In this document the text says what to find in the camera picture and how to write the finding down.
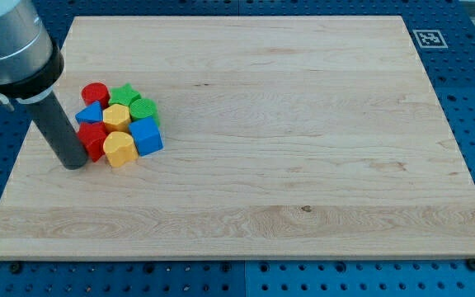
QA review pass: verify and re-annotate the red star block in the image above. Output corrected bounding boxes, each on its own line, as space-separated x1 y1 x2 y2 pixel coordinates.
77 122 107 162

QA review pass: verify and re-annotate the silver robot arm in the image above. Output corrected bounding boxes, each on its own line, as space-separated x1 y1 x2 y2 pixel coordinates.
0 0 63 111

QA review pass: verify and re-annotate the yellow heart block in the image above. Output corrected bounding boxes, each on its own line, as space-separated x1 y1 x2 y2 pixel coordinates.
103 131 139 167

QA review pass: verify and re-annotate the green star block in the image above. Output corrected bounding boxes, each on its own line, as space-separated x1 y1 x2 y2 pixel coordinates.
108 83 142 106

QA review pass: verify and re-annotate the light wooden board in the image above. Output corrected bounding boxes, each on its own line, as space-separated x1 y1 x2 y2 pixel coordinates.
0 16 475 262

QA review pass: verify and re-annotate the blue cube block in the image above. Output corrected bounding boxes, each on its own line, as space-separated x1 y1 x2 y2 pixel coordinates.
129 117 163 156

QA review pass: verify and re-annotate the green cylinder block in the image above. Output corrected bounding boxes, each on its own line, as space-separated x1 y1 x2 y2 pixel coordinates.
129 98 160 126

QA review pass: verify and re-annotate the yellow hexagon block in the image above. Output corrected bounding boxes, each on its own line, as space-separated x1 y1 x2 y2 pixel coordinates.
102 104 131 133

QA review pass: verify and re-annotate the blue triangle block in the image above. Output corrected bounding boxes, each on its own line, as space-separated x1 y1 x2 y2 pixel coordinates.
75 101 103 124

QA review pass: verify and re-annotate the red cylinder block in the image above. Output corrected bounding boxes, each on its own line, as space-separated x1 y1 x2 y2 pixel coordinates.
81 82 111 109

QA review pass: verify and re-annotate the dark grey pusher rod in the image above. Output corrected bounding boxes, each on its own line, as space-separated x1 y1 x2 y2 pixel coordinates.
24 92 88 170

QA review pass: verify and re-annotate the white fiducial marker tag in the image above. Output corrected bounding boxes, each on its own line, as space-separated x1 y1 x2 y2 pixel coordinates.
413 30 448 49

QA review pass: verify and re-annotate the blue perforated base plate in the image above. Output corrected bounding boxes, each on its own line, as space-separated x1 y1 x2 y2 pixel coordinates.
0 0 475 296

